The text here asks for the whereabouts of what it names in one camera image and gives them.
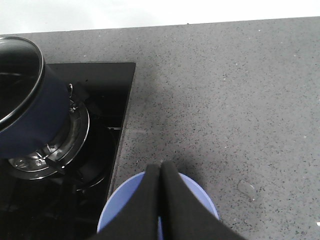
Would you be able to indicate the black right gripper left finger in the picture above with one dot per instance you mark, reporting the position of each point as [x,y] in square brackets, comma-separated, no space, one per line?
[138,219]

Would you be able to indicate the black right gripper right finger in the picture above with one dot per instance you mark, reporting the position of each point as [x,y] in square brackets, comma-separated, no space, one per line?
[183,216]

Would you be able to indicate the light blue bowl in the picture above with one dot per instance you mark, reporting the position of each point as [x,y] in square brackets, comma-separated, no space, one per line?
[124,192]

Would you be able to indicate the black right pot support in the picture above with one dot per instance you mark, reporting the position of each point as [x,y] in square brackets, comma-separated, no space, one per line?
[80,93]

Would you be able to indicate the black glass gas cooktop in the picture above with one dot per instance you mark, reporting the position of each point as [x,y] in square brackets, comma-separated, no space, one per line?
[68,206]

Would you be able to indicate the black right gas burner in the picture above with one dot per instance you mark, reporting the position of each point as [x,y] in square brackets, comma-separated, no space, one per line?
[27,167]

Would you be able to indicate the blue saucepan with handle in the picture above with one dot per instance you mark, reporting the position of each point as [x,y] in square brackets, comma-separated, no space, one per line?
[34,103]

